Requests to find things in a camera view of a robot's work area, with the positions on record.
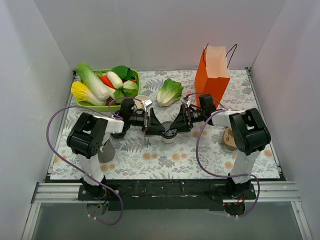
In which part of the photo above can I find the black plastic cup lid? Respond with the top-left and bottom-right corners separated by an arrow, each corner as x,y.
160,120 -> 178,140

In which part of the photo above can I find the white paper coffee cup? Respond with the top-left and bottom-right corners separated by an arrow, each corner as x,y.
161,136 -> 175,144

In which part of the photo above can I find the orange paper bag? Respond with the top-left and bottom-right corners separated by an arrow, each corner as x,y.
194,45 -> 231,108

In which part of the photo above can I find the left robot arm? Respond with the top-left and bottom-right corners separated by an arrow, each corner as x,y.
66,98 -> 166,200

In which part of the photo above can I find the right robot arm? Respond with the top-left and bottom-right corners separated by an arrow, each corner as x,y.
169,94 -> 271,200

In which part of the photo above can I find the green bok choy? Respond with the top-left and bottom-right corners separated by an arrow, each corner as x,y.
110,65 -> 138,99

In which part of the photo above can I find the loose green lettuce head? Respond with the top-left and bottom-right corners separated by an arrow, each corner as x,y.
157,78 -> 184,107

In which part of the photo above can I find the brown cardboard cup carrier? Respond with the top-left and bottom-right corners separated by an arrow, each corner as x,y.
222,127 -> 238,150

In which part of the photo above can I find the white radish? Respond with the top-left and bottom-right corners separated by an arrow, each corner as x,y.
106,71 -> 123,89

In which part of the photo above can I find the green vegetable tray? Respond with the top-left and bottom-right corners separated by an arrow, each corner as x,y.
75,69 -> 141,112

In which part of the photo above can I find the grey straw holder cup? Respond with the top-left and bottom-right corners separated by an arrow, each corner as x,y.
97,139 -> 116,164

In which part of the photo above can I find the orange carrot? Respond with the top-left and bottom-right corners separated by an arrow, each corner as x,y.
100,75 -> 115,89

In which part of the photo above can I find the yellow cabbage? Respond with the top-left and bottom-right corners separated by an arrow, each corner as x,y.
71,81 -> 106,106

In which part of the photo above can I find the napa cabbage green white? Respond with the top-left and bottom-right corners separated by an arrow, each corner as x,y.
75,62 -> 110,101

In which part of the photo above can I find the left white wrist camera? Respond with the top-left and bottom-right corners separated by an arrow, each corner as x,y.
141,99 -> 153,112

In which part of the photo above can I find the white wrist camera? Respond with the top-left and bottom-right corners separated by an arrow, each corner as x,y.
181,96 -> 191,108
141,99 -> 153,112

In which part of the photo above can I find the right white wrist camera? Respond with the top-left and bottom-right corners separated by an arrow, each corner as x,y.
181,96 -> 191,108

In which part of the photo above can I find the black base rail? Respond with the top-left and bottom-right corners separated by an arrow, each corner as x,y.
77,179 -> 257,211

